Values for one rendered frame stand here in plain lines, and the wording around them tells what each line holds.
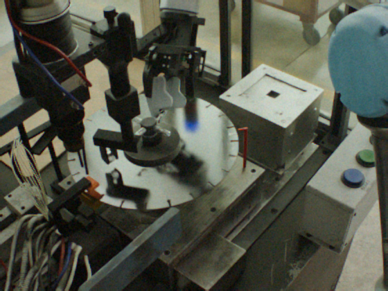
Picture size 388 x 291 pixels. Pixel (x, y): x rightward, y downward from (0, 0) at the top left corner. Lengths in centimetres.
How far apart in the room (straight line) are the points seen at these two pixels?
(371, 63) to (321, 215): 51
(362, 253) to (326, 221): 103
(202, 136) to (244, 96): 22
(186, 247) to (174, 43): 37
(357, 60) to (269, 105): 61
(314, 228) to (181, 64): 42
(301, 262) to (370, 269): 98
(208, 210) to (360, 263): 111
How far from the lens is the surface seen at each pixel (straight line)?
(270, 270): 100
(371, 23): 53
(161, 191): 86
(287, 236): 106
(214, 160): 91
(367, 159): 102
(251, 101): 113
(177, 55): 90
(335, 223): 98
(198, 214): 96
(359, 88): 55
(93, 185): 87
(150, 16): 150
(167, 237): 78
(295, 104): 113
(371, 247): 204
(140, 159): 91
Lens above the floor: 158
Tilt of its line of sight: 42 degrees down
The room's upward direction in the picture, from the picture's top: 3 degrees counter-clockwise
